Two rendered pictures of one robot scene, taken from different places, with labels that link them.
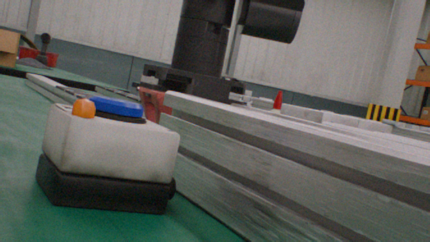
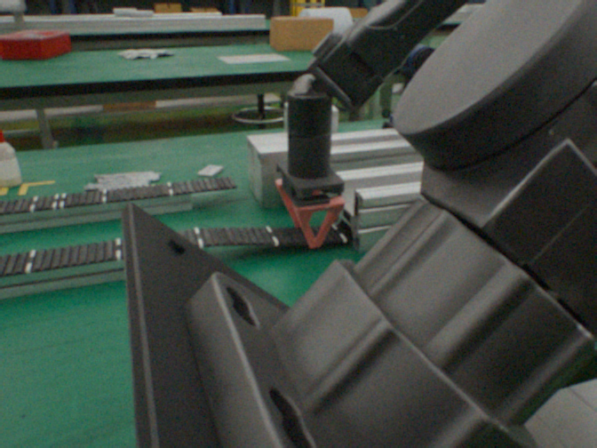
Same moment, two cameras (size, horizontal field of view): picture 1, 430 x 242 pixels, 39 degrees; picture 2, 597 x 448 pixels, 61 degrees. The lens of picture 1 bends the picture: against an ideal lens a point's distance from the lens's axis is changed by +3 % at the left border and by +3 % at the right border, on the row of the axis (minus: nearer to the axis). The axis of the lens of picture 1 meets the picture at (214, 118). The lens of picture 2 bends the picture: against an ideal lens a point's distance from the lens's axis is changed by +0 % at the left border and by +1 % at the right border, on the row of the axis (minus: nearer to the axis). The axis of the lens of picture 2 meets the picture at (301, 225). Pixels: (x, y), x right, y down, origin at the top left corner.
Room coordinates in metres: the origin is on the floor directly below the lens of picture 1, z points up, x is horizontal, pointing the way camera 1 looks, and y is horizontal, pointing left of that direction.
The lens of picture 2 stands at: (0.58, 0.66, 1.12)
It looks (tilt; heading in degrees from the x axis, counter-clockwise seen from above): 26 degrees down; 278
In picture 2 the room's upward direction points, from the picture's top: straight up
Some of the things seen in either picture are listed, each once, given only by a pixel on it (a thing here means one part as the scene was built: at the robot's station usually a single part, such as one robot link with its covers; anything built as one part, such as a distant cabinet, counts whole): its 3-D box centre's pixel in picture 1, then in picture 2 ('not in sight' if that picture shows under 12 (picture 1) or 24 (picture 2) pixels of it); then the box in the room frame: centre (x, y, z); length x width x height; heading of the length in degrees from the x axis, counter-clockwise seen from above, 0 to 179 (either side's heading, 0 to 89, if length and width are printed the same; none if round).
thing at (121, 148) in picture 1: (118, 156); not in sight; (0.44, 0.07, 0.81); 0.10 x 0.08 x 0.06; 116
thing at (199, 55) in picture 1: (198, 57); (309, 158); (0.65, 0.03, 0.91); 0.10 x 0.07 x 0.07; 116
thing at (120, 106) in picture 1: (115, 112); not in sight; (0.44, 0.07, 0.84); 0.04 x 0.04 x 0.02
